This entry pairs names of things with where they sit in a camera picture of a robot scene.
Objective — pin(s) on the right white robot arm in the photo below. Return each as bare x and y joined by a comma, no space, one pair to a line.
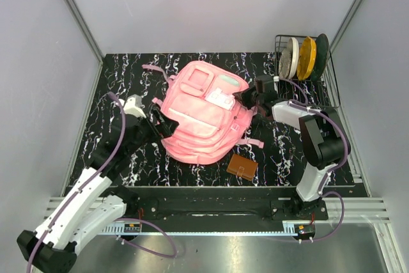
325,145

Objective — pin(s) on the white grey plate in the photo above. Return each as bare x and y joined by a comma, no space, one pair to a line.
289,59

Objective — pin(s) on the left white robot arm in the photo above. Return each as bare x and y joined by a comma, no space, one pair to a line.
93,204

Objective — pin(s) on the dark green plate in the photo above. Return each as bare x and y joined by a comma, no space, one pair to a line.
322,49

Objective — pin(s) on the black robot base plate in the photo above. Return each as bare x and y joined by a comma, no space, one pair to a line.
154,203

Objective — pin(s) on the black wire dish rack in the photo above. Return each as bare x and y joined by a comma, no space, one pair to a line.
321,91

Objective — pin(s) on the brown leather wallet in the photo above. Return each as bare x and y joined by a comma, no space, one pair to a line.
242,167

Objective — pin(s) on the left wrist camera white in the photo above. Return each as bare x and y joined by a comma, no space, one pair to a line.
133,106

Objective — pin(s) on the yellow plate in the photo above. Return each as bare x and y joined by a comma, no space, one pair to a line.
307,58

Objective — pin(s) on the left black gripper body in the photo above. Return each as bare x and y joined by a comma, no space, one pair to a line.
147,131

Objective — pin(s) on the pink student backpack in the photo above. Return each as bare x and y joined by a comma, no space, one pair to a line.
211,121

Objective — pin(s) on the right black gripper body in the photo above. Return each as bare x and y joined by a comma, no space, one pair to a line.
259,100

